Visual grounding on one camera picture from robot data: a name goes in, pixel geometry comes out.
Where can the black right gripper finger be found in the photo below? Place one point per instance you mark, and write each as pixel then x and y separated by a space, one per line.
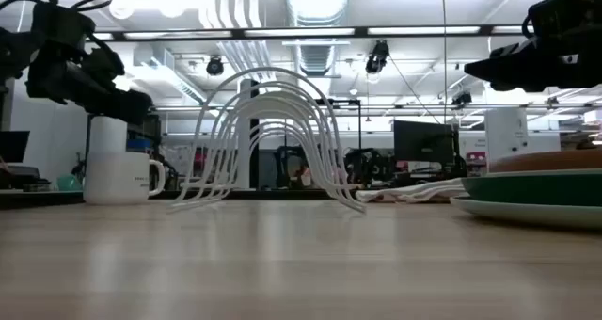
pixel 503 66
pixel 522 84

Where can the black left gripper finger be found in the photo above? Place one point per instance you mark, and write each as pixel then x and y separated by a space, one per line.
pixel 138 108
pixel 101 102

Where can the brown divided plate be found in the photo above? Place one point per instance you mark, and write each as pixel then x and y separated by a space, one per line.
pixel 555 161

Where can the dark green plate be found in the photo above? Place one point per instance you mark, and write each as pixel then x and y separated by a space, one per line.
pixel 536 188

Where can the pale green plate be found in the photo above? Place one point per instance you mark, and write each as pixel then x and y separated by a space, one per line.
pixel 541 214

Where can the white round column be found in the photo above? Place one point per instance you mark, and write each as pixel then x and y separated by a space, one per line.
pixel 108 134

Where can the white square column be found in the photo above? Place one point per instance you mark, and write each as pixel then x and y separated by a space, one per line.
pixel 505 136

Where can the white ceramic mug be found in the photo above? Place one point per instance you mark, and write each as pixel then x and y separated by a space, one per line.
pixel 115 179

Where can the black laptop screen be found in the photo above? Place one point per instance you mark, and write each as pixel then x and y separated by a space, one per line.
pixel 14 146

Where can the black computer monitor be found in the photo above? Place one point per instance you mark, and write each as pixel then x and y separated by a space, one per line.
pixel 423 141

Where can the folded white cloth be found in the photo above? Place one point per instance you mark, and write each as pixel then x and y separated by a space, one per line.
pixel 414 190

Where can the black ceiling camera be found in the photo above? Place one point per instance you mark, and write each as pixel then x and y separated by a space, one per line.
pixel 463 99
pixel 377 59
pixel 215 67

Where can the black table frame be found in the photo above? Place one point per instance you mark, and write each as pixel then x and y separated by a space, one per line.
pixel 42 198

